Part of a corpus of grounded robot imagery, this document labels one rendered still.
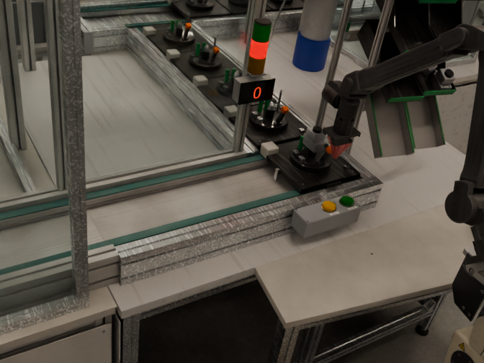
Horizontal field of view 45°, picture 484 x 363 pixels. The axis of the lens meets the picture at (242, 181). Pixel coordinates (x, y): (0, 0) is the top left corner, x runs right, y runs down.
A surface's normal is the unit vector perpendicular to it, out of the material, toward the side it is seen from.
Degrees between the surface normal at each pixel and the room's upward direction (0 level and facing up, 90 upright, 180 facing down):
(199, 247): 90
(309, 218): 0
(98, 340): 90
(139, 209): 0
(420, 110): 45
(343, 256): 0
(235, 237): 90
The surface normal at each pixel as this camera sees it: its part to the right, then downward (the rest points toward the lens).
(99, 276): 0.51, 0.56
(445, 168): 0.13, -0.80
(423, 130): 0.34, -0.15
